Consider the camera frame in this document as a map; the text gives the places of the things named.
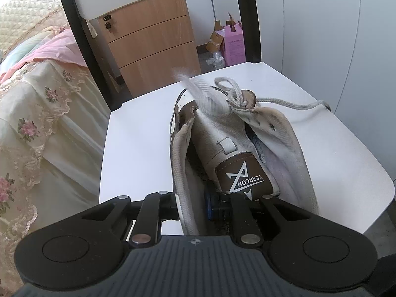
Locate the quilted beige headboard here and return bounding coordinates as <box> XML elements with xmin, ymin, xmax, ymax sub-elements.
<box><xmin>0</xmin><ymin>0</ymin><xmax>67</xmax><ymax>56</ymax></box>

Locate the white shoelace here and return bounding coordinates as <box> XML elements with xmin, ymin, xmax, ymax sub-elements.
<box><xmin>175</xmin><ymin>66</ymin><xmax>331</xmax><ymax>115</ymax></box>

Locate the pink carton box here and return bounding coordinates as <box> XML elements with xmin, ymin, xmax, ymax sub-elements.
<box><xmin>221</xmin><ymin>22</ymin><xmax>246</xmax><ymax>67</ymax></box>

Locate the brown cardboard box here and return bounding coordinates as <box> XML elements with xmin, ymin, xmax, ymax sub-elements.
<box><xmin>206</xmin><ymin>12</ymin><xmax>242</xmax><ymax>53</ymax></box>

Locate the clear plastic bag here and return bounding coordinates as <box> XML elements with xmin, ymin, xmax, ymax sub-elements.
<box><xmin>206</xmin><ymin>52</ymin><xmax>225</xmax><ymax>69</ymax></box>

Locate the wooden drawer cabinet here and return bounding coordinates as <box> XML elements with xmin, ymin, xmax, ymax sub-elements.
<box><xmin>83</xmin><ymin>0</ymin><xmax>201</xmax><ymax>106</ymax></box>

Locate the bed with floral lace cover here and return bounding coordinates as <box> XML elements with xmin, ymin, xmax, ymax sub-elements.
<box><xmin>0</xmin><ymin>0</ymin><xmax>112</xmax><ymax>285</ymax></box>

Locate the white and brown sneaker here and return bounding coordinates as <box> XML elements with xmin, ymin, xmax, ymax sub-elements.
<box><xmin>170</xmin><ymin>79</ymin><xmax>321</xmax><ymax>236</ymax></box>

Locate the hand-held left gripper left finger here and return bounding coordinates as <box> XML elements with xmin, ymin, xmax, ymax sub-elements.
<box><xmin>79</xmin><ymin>192</ymin><xmax>181</xmax><ymax>248</ymax></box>

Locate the pink cloth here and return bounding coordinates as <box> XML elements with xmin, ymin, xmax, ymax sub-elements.
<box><xmin>0</xmin><ymin>28</ymin><xmax>89</xmax><ymax>81</ymax></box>

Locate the white chair with black frame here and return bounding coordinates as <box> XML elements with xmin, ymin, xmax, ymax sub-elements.
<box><xmin>54</xmin><ymin>0</ymin><xmax>395</xmax><ymax>245</ymax></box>

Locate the pastel quilt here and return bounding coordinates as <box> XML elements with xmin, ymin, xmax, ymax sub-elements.
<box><xmin>3</xmin><ymin>31</ymin><xmax>53</xmax><ymax>65</ymax></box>

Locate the white wardrobe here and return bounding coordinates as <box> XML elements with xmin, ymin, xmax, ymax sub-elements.
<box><xmin>247</xmin><ymin>0</ymin><xmax>396</xmax><ymax>180</ymax></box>

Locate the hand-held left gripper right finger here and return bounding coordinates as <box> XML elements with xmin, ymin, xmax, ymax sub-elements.
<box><xmin>204</xmin><ymin>190</ymin><xmax>310</xmax><ymax>248</ymax></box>

